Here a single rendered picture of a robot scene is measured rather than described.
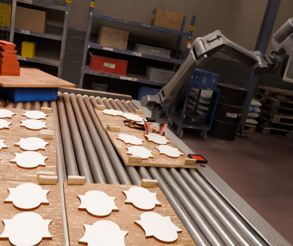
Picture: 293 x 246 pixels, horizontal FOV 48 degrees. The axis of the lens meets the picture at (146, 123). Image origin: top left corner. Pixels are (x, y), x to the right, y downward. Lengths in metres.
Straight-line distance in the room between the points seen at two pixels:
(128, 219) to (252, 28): 6.57
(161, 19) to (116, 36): 0.84
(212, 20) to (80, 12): 2.61
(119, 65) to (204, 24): 2.02
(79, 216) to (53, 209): 0.08
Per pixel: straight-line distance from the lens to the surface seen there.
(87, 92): 2.59
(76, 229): 0.94
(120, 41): 5.97
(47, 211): 1.00
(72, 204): 1.05
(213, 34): 1.47
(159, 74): 6.08
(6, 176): 1.18
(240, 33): 7.22
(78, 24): 6.50
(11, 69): 2.27
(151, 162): 1.45
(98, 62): 5.88
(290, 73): 1.81
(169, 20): 6.02
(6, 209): 1.01
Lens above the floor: 1.48
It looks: 15 degrees down
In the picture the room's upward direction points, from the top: 12 degrees clockwise
